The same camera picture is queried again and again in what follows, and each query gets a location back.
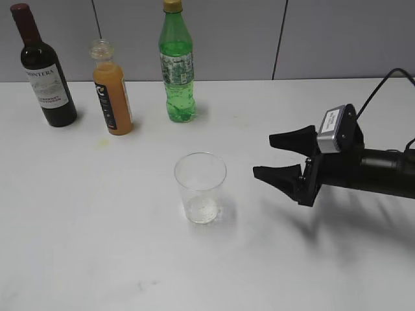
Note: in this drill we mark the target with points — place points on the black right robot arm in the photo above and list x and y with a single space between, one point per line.
383 171

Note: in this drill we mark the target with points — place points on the transparent plastic cup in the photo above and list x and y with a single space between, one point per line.
200 176

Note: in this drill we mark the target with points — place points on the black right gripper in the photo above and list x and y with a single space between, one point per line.
320 169

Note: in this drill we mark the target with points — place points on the green plastic soda bottle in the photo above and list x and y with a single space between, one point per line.
176 56

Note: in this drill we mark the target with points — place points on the NFC orange juice bottle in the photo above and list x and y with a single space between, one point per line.
109 83

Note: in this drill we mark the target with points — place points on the dark red wine bottle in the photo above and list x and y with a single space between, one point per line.
43 70

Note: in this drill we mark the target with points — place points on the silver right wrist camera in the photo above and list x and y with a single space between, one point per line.
327 135

